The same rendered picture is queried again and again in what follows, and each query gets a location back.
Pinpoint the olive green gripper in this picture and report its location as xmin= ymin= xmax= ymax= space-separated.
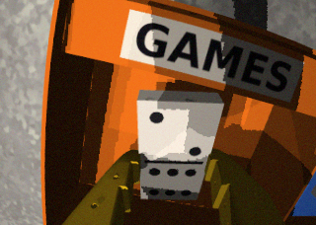
xmin=62 ymin=149 xmax=285 ymax=225

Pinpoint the white domino tile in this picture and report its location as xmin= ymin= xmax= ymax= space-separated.
xmin=137 ymin=90 xmax=224 ymax=200

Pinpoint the orange three-compartment bin rack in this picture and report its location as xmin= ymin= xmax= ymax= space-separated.
xmin=40 ymin=0 xmax=316 ymax=225

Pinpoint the blue block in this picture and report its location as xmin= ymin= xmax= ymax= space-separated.
xmin=288 ymin=171 xmax=316 ymax=216

